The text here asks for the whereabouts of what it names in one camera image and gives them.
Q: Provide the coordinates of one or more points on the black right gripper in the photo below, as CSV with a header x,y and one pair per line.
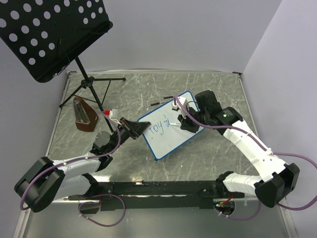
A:
x,y
185,124

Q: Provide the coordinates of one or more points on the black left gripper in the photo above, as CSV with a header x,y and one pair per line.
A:
x,y
134,129

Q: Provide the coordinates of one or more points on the blue framed whiteboard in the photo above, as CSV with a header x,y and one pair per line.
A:
x,y
162,138

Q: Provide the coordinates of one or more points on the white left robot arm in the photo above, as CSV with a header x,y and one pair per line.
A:
x,y
48,180

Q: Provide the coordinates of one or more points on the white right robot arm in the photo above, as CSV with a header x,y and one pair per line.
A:
x,y
276,178

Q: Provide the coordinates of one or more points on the brown wooden metronome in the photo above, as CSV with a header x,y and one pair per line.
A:
x,y
85,116

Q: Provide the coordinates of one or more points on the black perforated music stand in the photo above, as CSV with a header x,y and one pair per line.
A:
x,y
47,35

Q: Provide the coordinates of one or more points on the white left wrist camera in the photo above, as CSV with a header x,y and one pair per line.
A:
x,y
112,114

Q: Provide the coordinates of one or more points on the wire whiteboard stand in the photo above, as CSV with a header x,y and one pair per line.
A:
x,y
157,101

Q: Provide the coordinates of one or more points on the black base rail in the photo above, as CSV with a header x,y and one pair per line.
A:
x,y
158,194

